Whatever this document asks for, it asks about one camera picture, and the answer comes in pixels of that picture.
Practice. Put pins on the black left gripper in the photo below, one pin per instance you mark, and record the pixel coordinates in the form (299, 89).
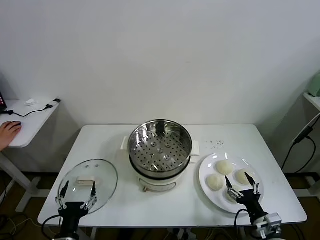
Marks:
(72, 212)

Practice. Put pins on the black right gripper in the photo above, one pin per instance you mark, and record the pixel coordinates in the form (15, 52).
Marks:
(252, 203)

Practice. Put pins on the white steamed baozi bun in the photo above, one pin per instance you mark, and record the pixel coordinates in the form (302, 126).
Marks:
(223, 167)
(241, 176)
(231, 199)
(214, 182)

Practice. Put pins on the round glass pot lid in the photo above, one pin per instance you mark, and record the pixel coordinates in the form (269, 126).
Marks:
(82, 170)

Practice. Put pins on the stainless steel steamer basket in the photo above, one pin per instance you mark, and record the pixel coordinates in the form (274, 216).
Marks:
(160, 147)

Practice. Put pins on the bare person hand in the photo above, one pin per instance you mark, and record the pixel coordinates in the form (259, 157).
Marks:
(7, 135)

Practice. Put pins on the large white round plate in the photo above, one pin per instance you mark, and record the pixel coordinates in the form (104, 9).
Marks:
(212, 200)

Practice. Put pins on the white side desk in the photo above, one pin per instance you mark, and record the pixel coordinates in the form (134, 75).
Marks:
(32, 122)

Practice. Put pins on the small white crumpled object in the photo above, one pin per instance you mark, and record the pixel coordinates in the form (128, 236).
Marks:
(29, 102)

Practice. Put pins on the white side table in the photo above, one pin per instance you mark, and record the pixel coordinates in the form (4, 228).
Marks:
(313, 100)

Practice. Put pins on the black laptop computer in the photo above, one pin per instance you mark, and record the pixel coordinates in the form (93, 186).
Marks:
(2, 100)

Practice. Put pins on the pale green appliance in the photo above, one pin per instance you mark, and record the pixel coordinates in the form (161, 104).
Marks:
(314, 86)

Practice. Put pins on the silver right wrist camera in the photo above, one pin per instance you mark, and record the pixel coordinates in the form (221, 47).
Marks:
(271, 223)

